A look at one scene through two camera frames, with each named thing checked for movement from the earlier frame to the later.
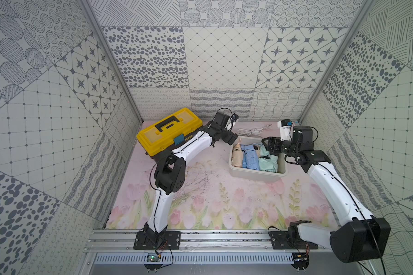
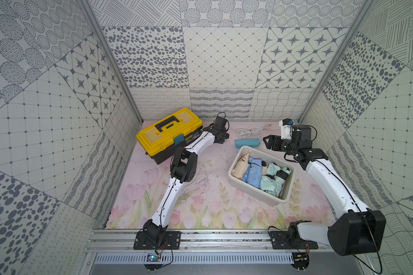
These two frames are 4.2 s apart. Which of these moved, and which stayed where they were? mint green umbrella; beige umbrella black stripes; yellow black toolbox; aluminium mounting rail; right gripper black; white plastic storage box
Moved: mint green umbrella; white plastic storage box; beige umbrella black stripes
Stayed: aluminium mounting rail; yellow black toolbox; right gripper black
